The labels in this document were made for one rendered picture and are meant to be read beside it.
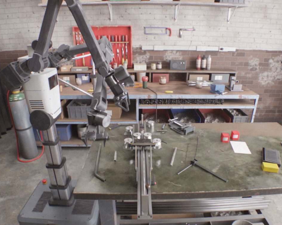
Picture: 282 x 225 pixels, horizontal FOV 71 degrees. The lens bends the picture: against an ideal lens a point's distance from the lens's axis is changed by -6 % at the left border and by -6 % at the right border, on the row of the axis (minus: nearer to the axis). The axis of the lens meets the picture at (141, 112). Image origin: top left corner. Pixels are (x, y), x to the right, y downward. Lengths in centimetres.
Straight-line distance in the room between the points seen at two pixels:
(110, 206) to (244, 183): 71
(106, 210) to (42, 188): 104
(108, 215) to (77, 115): 185
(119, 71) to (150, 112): 215
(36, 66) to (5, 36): 271
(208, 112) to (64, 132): 216
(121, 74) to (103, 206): 71
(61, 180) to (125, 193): 85
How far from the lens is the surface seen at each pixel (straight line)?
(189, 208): 189
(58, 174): 176
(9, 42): 385
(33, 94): 144
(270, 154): 147
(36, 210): 197
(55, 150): 165
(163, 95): 261
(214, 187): 112
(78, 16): 111
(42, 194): 210
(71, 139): 313
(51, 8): 116
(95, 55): 109
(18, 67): 125
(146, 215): 92
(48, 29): 117
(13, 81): 129
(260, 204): 211
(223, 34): 352
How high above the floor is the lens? 160
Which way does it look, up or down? 22 degrees down
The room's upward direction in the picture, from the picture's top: straight up
